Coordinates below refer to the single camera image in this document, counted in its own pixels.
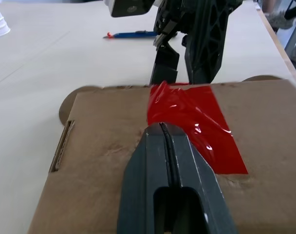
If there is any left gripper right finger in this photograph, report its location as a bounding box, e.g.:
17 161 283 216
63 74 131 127
162 122 237 234

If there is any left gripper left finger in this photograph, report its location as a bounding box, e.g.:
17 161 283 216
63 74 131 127
117 122 174 234

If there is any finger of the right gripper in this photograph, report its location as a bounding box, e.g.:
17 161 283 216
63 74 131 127
182 4 230 85
149 34 181 86

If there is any blue box cutter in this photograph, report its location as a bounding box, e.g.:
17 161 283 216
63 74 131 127
103 30 159 40

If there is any red tape strip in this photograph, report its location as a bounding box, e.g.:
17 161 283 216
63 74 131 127
147 80 249 176

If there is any brown cardboard box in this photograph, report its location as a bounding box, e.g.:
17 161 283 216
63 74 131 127
26 75 296 234

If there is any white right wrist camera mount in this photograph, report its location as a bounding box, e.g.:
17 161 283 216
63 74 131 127
104 0 155 19

